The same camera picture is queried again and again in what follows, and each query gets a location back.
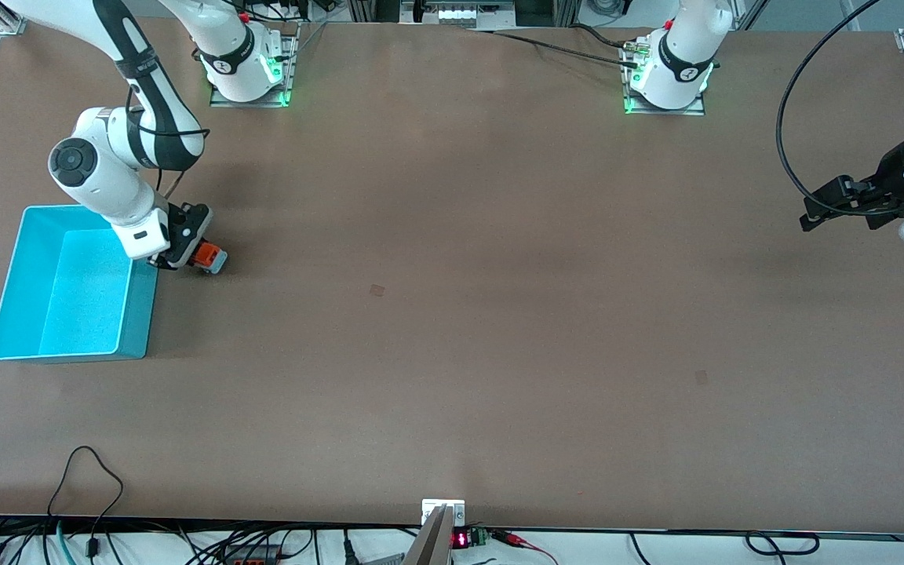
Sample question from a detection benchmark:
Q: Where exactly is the orange toy bus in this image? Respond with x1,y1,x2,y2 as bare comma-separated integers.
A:
188,241,228,275

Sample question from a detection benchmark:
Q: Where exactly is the blue plastic box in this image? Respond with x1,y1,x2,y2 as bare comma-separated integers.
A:
0,205,160,364

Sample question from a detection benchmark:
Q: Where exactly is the black power strip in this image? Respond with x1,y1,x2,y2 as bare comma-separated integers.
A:
223,545,282,565

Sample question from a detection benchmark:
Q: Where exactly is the red clip lead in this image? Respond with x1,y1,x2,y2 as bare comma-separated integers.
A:
491,530,560,565

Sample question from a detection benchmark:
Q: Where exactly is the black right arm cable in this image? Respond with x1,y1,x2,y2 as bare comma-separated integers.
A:
126,82,208,202

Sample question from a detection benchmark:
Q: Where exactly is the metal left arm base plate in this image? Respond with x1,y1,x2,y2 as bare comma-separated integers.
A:
619,39,706,117

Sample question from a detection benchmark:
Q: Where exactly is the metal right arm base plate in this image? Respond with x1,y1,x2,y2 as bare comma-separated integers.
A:
210,22,301,108

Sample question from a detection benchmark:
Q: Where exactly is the looped thin black cable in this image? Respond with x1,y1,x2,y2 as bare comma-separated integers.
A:
47,445,125,560

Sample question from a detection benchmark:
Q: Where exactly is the thick black table cable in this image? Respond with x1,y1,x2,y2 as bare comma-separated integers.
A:
570,24,645,51

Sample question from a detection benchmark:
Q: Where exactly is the thin black table cable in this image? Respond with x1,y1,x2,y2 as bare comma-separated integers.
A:
458,28,641,68

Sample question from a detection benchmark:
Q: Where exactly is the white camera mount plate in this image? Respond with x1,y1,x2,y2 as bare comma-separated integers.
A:
421,499,466,527

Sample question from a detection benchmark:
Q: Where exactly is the coiled black cable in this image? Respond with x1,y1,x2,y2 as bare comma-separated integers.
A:
745,531,821,557

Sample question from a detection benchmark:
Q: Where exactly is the grey camera mount bar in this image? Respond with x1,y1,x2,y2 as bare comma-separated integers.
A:
403,505,454,565

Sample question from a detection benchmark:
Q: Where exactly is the aluminium frame rack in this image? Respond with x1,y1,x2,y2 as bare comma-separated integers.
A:
346,0,580,29

